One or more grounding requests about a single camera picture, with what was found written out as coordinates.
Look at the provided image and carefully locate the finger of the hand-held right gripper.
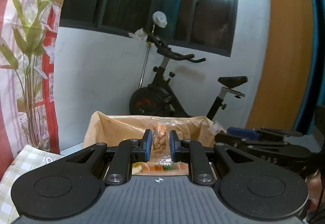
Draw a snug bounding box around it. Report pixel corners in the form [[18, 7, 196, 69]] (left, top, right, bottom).
[[226, 126, 304, 139], [215, 133, 288, 149]]

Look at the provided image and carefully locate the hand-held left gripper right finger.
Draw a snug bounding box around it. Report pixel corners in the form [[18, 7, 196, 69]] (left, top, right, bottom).
[[170, 130, 257, 185]]

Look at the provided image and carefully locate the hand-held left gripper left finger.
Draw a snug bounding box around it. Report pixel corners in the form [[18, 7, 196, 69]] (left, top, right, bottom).
[[60, 130, 153, 185]]

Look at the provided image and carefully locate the clear nut packet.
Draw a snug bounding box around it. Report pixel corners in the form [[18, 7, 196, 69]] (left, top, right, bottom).
[[147, 117, 173, 164]]

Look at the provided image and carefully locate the small clear plastic packet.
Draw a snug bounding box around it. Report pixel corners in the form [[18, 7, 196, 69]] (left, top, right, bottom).
[[210, 121, 224, 135]]

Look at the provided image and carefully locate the cardboard box with plastic liner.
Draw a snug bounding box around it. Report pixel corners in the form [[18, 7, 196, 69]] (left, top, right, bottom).
[[82, 111, 217, 155]]

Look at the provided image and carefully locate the orange snack packet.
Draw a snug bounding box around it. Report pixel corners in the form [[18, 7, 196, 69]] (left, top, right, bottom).
[[132, 162, 190, 176]]

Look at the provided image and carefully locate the black exercise bike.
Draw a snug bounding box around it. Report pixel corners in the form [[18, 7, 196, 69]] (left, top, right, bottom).
[[129, 32, 248, 122]]

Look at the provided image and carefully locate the wooden door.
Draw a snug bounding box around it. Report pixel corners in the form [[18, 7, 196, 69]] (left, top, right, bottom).
[[244, 0, 318, 136]]

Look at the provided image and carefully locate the metal pole with plastic wrap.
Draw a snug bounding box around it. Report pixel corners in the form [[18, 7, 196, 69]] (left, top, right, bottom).
[[139, 11, 168, 88]]

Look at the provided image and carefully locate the checkered tablecloth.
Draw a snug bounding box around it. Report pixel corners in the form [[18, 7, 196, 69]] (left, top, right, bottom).
[[0, 145, 67, 217]]

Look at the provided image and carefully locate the printed backdrop cloth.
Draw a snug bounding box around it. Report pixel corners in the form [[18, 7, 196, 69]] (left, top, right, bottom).
[[0, 0, 77, 162]]

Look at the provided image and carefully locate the crumpled plastic on handlebar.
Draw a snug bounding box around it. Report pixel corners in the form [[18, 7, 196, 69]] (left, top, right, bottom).
[[128, 28, 149, 42]]

